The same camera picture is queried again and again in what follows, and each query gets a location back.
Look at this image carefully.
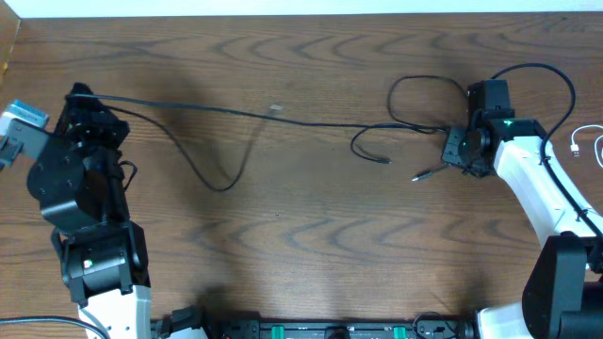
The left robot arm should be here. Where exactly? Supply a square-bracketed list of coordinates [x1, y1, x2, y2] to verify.
[27, 83, 151, 338]

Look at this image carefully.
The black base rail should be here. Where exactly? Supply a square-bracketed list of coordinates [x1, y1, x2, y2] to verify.
[150, 304, 481, 339]

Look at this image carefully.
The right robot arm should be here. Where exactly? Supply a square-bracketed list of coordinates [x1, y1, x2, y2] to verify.
[442, 79, 602, 338]

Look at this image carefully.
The black USB cable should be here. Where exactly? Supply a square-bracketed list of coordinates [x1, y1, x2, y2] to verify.
[65, 74, 470, 193]

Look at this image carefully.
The left camera black cable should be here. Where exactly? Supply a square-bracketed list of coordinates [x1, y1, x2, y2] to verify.
[0, 315, 110, 339]

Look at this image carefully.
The wooden side panel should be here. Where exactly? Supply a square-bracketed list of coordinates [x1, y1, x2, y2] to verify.
[0, 0, 22, 83]

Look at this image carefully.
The white USB cable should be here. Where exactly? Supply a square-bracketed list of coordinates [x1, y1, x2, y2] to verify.
[569, 123, 603, 170]

